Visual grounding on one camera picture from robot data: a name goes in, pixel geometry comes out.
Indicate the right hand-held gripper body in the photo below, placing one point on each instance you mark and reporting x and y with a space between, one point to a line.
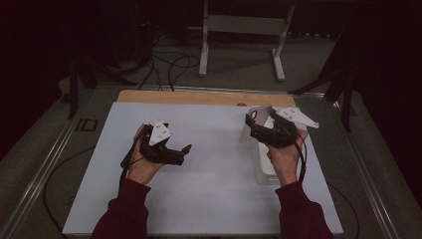
282 134

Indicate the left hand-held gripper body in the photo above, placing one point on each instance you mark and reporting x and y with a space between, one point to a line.
160 134

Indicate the white plastic bin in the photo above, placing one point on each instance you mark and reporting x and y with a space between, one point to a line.
265 167

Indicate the person's right hand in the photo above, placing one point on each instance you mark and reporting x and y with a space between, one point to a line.
287 162

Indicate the person's left hand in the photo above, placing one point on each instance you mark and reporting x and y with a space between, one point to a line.
142 171

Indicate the white table board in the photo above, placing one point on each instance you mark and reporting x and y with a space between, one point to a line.
199 205

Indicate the black tripod stand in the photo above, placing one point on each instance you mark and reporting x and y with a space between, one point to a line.
73 96
347 109

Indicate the white metal stand frame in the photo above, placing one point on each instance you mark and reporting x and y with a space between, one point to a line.
245 25

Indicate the aluminium rail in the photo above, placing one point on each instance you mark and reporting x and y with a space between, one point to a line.
368 186
40 172

